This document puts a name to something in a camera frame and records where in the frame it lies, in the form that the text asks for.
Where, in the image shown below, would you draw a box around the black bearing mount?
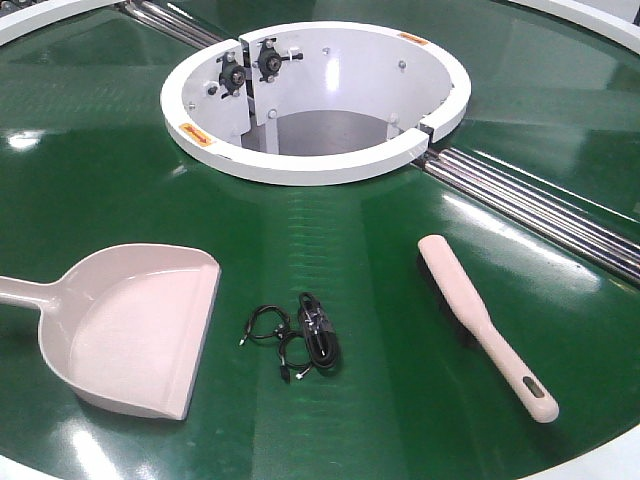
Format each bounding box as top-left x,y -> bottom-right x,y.
253,37 -> 304,83
216,51 -> 246,98

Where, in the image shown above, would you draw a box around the green conveyor belt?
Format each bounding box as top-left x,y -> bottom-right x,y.
1,7 -> 639,479

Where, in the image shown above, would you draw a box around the black cable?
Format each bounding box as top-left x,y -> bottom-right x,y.
238,292 -> 343,385

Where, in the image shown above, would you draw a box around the chrome roller bars right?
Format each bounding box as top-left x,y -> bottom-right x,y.
413,148 -> 639,286

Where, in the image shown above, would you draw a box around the pink hand brush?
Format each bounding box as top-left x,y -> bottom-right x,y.
417,235 -> 560,423

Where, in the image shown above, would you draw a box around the white inner ring guard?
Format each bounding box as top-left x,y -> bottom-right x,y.
160,21 -> 472,186

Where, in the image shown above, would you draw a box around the orange warning sticker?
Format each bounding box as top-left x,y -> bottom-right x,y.
398,32 -> 429,46
179,123 -> 213,147

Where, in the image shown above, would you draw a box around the orange warning sticker back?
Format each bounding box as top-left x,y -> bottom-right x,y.
398,32 -> 429,46

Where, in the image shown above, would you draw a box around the black bearing mount left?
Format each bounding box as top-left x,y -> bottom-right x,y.
216,51 -> 246,98

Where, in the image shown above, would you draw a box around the chrome roller bars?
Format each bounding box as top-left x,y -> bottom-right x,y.
117,1 -> 223,49
413,148 -> 639,286

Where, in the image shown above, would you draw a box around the pink plastic dustpan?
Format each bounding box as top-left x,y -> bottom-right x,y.
1,243 -> 221,420

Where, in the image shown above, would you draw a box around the black bearing mount right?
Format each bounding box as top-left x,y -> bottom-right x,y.
253,37 -> 304,83

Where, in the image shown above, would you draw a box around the orange warning sticker front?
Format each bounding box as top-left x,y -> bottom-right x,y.
179,123 -> 213,147

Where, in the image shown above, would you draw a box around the chrome roller bars left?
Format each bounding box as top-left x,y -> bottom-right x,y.
117,1 -> 223,49

